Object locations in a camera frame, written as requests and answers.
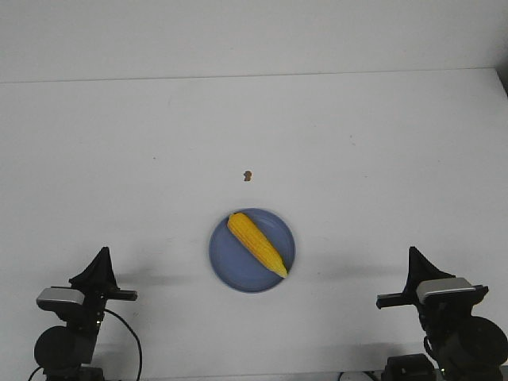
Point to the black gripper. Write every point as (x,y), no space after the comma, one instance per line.
(99,280)
(441,315)

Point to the blue round plate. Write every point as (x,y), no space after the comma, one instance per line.
(236,267)

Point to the yellow corn cob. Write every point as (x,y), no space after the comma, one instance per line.
(258,245)

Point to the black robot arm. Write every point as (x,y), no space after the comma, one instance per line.
(458,345)
(65,352)

